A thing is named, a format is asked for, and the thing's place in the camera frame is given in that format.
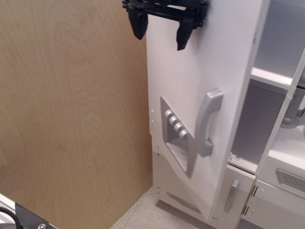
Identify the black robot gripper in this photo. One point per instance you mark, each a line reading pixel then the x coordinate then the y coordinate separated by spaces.
pixel 189 13

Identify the white fridge door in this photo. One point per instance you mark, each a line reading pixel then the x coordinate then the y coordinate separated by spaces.
pixel 219 55

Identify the white toy fridge cabinet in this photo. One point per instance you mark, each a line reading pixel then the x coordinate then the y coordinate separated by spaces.
pixel 279 63

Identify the white door latch catch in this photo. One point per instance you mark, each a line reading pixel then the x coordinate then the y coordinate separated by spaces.
pixel 233 158

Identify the grey sink faucet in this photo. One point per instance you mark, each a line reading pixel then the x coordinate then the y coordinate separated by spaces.
pixel 295 116

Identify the white lower freezer door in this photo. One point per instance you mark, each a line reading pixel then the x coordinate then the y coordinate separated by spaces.
pixel 168 188

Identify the brass oven door hinge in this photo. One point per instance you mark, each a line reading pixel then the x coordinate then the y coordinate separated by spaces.
pixel 254 189

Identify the grey oven vent panel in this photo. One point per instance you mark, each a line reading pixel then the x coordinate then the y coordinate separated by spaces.
pixel 291 180

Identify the white toy oven unit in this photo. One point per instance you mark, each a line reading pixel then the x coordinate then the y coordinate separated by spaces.
pixel 275 206

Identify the grey fridge door handle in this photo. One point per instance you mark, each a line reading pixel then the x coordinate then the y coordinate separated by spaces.
pixel 211 103

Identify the grey freezer door handle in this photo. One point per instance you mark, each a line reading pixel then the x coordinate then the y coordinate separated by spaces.
pixel 231 196

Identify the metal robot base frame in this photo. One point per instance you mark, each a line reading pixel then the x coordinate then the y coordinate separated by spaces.
pixel 15 216

